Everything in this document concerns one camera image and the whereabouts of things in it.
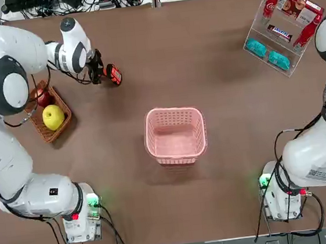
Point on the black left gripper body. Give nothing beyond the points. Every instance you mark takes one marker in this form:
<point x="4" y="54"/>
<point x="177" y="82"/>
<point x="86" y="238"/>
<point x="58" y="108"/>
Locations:
<point x="93" y="64"/>

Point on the red Coca-Cola bottle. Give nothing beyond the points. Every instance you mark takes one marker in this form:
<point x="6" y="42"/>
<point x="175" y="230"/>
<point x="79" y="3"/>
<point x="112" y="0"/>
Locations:
<point x="308" y="31"/>
<point x="270" y="4"/>

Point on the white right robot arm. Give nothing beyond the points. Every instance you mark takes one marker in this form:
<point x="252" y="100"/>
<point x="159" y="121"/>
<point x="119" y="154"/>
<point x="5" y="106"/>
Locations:
<point x="315" y="155"/>

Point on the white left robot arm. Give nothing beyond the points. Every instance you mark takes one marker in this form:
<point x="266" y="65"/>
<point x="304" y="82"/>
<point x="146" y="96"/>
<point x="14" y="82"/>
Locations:
<point x="8" y="144"/>

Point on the brown wicker basket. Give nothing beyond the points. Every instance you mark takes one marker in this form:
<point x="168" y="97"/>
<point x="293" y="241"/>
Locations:
<point x="54" y="133"/>

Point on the pink plastic basket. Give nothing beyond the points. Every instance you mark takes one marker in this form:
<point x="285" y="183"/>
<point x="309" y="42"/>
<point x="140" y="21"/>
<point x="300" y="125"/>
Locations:
<point x="177" y="143"/>

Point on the red cookie box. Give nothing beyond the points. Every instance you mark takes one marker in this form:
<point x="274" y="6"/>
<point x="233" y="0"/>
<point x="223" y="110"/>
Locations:
<point x="299" y="8"/>

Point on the Snickers chocolate bar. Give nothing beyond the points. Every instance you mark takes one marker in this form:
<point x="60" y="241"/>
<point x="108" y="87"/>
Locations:
<point x="279" y="32"/>

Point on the clear acrylic shelf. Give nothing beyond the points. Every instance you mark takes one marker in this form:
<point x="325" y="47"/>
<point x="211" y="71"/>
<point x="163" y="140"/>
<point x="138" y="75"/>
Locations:
<point x="258" y="30"/>

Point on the red apple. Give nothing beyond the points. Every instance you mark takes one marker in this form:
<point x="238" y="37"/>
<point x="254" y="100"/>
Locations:
<point x="44" y="98"/>

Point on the yellow apple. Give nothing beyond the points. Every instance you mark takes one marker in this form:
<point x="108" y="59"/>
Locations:
<point x="53" y="117"/>

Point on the teal snack packet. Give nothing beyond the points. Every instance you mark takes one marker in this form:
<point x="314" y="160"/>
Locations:
<point x="255" y="47"/>
<point x="278" y="61"/>

